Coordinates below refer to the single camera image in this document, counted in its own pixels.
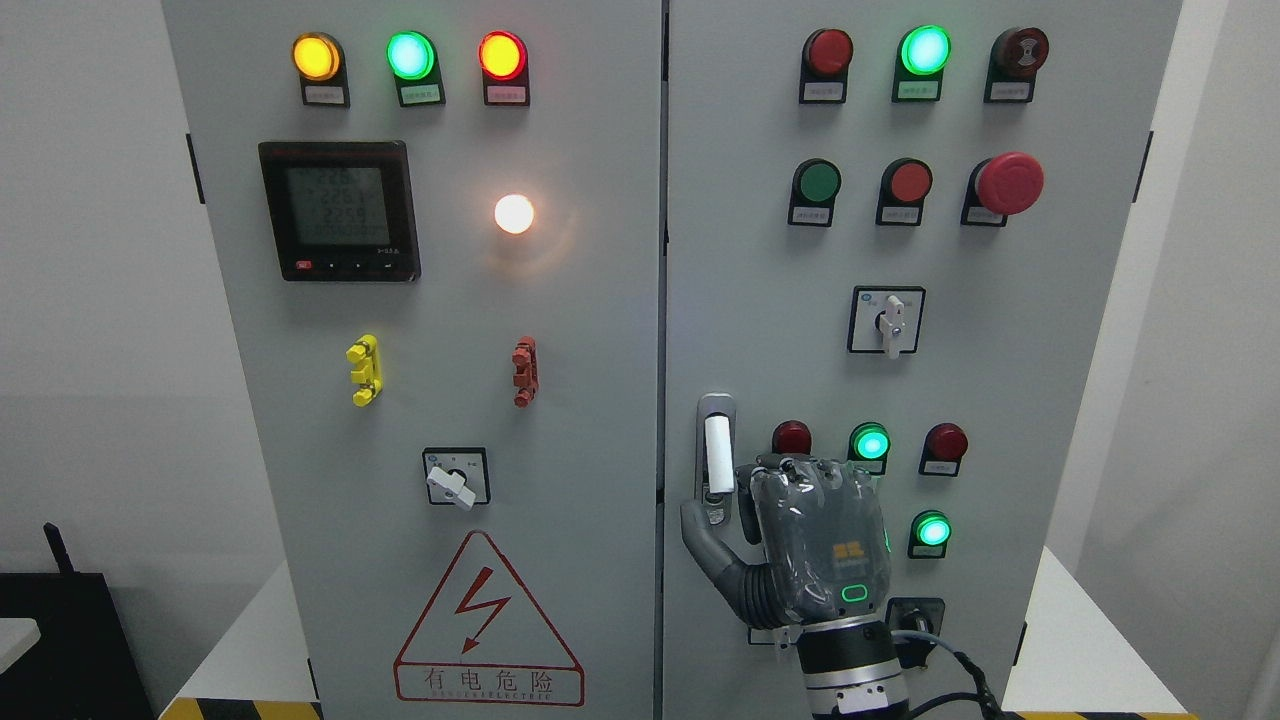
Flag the red toggle clamp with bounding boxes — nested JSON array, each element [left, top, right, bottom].
[[511, 336, 540, 409]]

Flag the white rotary switch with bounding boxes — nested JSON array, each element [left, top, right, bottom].
[[846, 284, 925, 359], [748, 626, 801, 652]]

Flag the green lit push button lower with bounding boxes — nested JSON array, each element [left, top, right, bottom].
[[908, 509, 952, 559]]

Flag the white glowing indicator light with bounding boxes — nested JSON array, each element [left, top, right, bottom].
[[493, 193, 536, 234]]

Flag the red electric hazard warning sticker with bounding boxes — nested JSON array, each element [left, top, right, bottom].
[[393, 530, 586, 707]]

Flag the dark red indicator top right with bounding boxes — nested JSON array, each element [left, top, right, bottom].
[[797, 28, 854, 104]]

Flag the white rotary switch left door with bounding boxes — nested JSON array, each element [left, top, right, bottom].
[[422, 447, 492, 510]]

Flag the red push button upper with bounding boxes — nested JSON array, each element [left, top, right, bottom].
[[876, 158, 933, 227]]

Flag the white rotary switch lower right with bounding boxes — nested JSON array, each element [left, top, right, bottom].
[[748, 626, 801, 652]]

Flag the black selector knob switch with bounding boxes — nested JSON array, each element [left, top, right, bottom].
[[884, 597, 945, 669]]

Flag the red emergency stop button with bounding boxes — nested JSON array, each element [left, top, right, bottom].
[[960, 151, 1044, 228]]

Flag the dark red indicator middle right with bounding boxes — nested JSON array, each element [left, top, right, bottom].
[[918, 421, 969, 477]]

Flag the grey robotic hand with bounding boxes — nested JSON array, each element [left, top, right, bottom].
[[680, 454, 891, 630]]

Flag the white rotary switch upper right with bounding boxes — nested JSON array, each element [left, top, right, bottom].
[[846, 284, 925, 359]]

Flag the green indicator light top left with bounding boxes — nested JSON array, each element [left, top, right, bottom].
[[385, 29, 445, 108]]

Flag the dark red indicator middle left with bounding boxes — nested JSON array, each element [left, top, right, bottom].
[[771, 420, 813, 456]]

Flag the black digital power meter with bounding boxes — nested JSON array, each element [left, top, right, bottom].
[[259, 140, 421, 283]]

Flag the yellow toggle clamp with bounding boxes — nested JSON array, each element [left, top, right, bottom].
[[346, 334, 383, 407]]

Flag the black box with antenna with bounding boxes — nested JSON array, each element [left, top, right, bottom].
[[1, 521, 155, 719]]

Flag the green push button upper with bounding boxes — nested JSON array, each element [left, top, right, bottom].
[[787, 158, 842, 228]]

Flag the green indicator light top right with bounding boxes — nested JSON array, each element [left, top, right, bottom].
[[891, 24, 952, 102]]

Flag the green indicator light middle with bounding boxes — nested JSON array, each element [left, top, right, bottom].
[[847, 421, 891, 477]]

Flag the silver door handle lock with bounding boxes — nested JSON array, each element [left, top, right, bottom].
[[694, 393, 737, 527]]

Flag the dark red buzzer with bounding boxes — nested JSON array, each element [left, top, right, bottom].
[[984, 27, 1050, 104]]

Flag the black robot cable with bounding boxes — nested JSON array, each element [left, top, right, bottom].
[[890, 628, 1006, 720]]

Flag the red indicator light top left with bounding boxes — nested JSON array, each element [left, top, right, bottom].
[[477, 29, 530, 106]]

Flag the grey electrical control cabinet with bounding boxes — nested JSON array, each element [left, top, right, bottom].
[[163, 1, 1183, 719]]

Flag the green indicator light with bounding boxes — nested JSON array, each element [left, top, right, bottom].
[[891, 24, 952, 102], [385, 29, 445, 108], [847, 421, 891, 477]]

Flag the dark red indicator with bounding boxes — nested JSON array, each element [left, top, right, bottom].
[[797, 28, 854, 104], [918, 421, 969, 477], [771, 420, 813, 456]]

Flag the yellow indicator light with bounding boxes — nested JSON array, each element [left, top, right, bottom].
[[292, 32, 349, 108]]

